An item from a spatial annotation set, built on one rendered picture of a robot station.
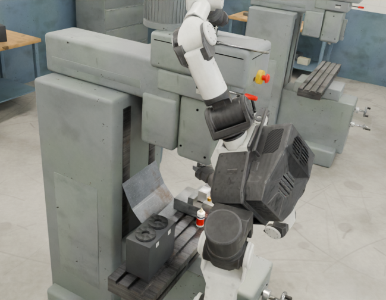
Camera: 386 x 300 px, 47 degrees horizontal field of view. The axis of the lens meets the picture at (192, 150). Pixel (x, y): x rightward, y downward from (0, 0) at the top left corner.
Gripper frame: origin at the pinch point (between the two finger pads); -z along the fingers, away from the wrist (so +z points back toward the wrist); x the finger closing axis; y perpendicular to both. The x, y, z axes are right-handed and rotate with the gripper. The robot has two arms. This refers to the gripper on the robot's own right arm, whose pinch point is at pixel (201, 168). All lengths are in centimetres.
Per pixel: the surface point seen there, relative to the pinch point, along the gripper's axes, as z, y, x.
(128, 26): -494, 54, -234
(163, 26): -15, -67, 17
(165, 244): 20.3, 19.5, 33.0
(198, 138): 5.9, -21.2, 8.3
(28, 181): -223, 125, 23
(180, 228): 2.8, 30.8, 11.6
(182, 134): -2.0, -20.3, 12.0
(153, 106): -14.9, -31.1, 20.1
